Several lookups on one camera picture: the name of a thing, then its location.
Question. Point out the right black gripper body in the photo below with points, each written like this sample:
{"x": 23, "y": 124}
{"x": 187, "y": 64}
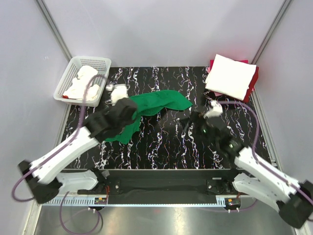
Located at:
{"x": 201, "y": 127}

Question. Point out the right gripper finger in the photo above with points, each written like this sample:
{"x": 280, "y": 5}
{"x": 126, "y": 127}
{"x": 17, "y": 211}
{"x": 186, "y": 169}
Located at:
{"x": 186, "y": 121}
{"x": 186, "y": 134}

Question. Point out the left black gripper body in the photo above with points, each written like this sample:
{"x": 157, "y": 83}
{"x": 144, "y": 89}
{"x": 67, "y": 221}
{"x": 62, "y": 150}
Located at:
{"x": 122, "y": 127}

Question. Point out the green t shirt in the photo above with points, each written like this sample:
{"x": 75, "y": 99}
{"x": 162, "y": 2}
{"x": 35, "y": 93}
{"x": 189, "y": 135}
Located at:
{"x": 149, "y": 104}

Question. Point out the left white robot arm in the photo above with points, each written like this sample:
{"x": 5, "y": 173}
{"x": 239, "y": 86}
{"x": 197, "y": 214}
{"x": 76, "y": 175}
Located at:
{"x": 45, "y": 177}

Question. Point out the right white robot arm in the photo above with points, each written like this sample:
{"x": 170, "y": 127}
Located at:
{"x": 292, "y": 199}

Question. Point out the white t shirt in basket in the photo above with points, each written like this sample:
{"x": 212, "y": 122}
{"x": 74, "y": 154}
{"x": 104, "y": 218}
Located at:
{"x": 79, "y": 83}

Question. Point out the folded white t shirt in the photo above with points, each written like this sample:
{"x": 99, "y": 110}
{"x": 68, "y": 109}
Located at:
{"x": 230, "y": 77}

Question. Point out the folded red t shirt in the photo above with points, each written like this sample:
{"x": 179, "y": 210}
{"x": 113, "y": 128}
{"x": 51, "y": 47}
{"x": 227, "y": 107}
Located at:
{"x": 251, "y": 85}

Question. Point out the white plastic basket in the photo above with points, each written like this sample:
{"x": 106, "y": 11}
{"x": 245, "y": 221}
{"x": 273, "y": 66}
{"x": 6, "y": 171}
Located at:
{"x": 101, "y": 64}

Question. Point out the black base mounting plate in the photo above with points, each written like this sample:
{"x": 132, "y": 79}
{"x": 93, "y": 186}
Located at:
{"x": 175, "y": 186}

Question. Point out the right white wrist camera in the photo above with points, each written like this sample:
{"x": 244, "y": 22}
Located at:
{"x": 215, "y": 110}

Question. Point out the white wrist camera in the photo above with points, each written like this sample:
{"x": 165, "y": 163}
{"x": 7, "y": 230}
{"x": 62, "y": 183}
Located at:
{"x": 215, "y": 110}
{"x": 118, "y": 92}

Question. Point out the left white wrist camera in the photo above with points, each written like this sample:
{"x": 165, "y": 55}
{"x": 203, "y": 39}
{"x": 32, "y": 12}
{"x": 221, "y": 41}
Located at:
{"x": 118, "y": 92}

